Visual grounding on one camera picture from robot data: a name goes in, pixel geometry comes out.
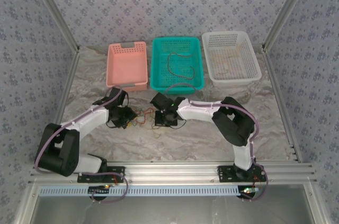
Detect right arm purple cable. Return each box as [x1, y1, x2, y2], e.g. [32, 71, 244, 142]
[164, 83, 269, 203]

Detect white plastic basket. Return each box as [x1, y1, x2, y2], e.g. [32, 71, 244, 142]
[201, 31, 263, 89]

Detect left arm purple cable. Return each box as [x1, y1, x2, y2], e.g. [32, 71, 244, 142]
[33, 87, 129, 204]

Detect aluminium frame side rail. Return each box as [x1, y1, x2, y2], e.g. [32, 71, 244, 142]
[41, 49, 82, 165]
[261, 46, 303, 163]

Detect pink plastic basket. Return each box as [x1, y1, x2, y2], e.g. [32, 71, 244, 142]
[105, 41, 148, 93]

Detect aluminium frame leg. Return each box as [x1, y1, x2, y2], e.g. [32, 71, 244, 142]
[302, 183, 328, 224]
[12, 183, 40, 224]

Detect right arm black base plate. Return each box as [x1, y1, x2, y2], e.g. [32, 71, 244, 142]
[217, 165, 267, 183]

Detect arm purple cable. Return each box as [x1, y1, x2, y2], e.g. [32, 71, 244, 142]
[164, 83, 269, 203]
[33, 87, 129, 204]

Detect aluminium frame upright post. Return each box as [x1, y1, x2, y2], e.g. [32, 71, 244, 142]
[261, 0, 317, 50]
[26, 0, 81, 54]

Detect teal plastic basket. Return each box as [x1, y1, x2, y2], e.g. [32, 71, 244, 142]
[150, 37, 205, 96]

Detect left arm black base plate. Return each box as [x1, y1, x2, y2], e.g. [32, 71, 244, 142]
[77, 166, 126, 184]

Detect slotted grey cable duct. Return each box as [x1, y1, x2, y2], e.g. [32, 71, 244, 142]
[39, 184, 242, 197]

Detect aluminium mounting beam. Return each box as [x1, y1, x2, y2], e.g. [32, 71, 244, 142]
[28, 162, 318, 184]

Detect grey metal panel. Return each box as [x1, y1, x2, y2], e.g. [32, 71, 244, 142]
[28, 185, 319, 224]

